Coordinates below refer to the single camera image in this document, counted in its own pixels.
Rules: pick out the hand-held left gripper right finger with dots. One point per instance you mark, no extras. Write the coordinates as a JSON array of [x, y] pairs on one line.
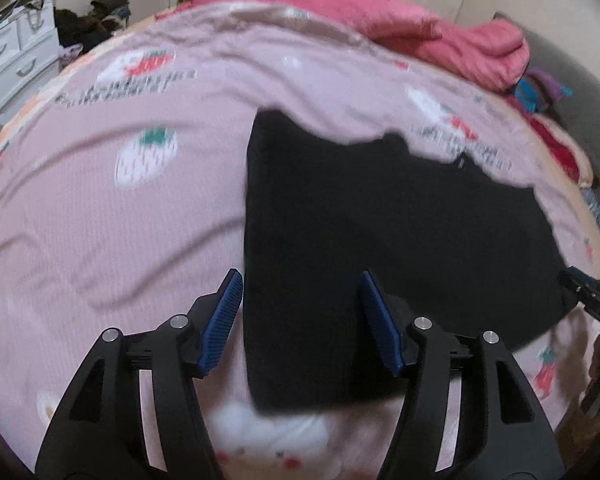
[[382, 325]]

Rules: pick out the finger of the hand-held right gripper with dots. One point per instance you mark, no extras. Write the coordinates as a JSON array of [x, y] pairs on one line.
[[587, 292]]

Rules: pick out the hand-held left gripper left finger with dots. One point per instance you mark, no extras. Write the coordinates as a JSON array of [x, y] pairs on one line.
[[220, 325]]

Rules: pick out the black sweater with orange patches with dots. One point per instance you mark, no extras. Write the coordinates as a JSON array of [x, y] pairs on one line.
[[380, 210]]

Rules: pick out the pile of dark clothes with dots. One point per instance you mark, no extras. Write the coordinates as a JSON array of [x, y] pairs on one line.
[[80, 25]]

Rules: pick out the beige blanket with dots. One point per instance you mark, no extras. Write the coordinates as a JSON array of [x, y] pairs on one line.
[[586, 175]]

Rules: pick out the red blanket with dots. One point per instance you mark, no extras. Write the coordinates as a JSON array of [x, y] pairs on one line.
[[560, 150]]

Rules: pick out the pink strawberry print bed sheet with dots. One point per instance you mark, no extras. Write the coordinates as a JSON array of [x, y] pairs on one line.
[[105, 235]]

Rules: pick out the striped colourful cloth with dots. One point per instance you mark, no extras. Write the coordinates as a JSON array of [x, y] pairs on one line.
[[535, 90]]

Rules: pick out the pink quilt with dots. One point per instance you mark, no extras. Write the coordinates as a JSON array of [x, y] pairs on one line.
[[455, 40]]

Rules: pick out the white drawer cabinet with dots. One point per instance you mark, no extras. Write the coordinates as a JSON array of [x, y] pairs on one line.
[[15, 60]]

